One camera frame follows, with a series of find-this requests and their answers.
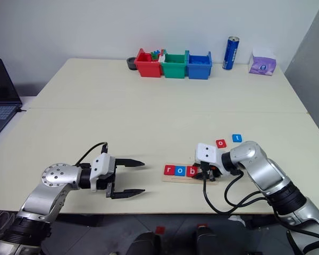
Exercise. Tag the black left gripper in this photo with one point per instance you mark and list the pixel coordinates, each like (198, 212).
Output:
(111, 166)

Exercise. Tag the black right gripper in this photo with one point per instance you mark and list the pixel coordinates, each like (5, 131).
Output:
(212, 171)

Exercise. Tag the red letter b block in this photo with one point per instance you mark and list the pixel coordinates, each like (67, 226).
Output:
(188, 171)

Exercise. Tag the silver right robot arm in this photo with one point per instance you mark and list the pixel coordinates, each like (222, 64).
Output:
(265, 172)

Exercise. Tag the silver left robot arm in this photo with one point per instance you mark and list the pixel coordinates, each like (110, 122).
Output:
(53, 178)

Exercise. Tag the blue letter o block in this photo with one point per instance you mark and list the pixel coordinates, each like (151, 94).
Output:
(179, 170)

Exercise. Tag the wooden letter tray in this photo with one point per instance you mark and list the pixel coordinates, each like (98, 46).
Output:
(175, 179)

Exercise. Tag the red letter r block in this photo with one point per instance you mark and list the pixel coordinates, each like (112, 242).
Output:
(169, 170)

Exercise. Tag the red letter o block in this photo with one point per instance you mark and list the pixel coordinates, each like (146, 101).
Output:
(221, 143)

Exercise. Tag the blue letter t block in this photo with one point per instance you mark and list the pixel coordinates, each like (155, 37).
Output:
(237, 138)

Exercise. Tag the red floor marker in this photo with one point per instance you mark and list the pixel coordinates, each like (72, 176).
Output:
(160, 229)

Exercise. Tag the crumpled white paper scrap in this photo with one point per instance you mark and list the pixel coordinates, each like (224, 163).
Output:
(236, 220)

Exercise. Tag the dark rounded shape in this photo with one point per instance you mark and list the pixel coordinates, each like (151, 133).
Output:
(204, 241)
(144, 244)

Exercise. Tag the blue plastic bin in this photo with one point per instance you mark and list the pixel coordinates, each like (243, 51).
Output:
(199, 70)

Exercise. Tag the green plastic bin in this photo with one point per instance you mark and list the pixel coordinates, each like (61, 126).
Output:
(174, 69)

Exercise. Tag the red plastic bin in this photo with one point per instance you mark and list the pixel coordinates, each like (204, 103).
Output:
(147, 67)

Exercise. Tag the dark grey round holder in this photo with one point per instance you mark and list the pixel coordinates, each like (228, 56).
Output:
(131, 63)

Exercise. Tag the white and red toy piece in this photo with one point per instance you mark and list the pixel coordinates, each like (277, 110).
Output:
(162, 57)

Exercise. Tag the blue drink can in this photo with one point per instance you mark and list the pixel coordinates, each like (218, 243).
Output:
(230, 53)

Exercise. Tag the purple tissue pack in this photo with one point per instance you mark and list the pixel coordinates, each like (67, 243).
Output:
(262, 65)

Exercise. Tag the small green toy piece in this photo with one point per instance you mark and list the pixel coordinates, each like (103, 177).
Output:
(154, 55)

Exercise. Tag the small blue toy piece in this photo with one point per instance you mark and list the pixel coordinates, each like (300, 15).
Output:
(157, 51)

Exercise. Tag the dark laptop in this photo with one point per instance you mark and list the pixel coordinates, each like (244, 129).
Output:
(1, 106)

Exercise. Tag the grey partition panel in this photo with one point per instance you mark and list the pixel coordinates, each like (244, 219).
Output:
(311, 66)

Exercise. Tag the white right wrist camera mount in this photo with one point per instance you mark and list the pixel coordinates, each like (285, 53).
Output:
(206, 154)

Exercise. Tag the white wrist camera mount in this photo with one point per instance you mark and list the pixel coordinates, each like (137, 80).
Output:
(102, 164)
(206, 154)

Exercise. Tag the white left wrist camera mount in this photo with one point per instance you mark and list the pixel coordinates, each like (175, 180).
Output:
(102, 164)

